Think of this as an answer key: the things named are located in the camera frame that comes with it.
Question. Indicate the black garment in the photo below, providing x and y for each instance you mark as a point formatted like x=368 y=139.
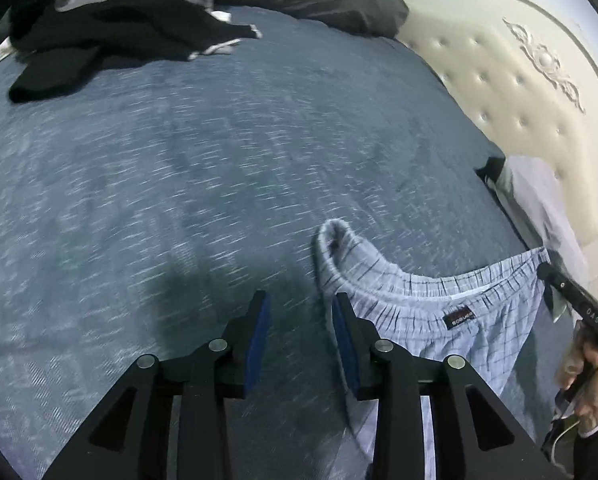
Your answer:
x=119 y=30

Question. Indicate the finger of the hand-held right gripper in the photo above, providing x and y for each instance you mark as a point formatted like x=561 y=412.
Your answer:
x=559 y=285

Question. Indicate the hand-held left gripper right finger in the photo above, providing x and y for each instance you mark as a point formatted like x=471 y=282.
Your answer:
x=344 y=345

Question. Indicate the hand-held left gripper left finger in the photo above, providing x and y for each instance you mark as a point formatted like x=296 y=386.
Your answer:
x=259 y=340

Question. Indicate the light blue plaid shorts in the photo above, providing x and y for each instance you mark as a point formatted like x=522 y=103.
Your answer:
x=479 y=340

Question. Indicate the small white cloth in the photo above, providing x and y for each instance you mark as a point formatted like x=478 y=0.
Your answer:
x=1 y=55

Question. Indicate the cream tufted headboard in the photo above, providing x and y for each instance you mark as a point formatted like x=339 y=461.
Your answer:
x=504 y=75

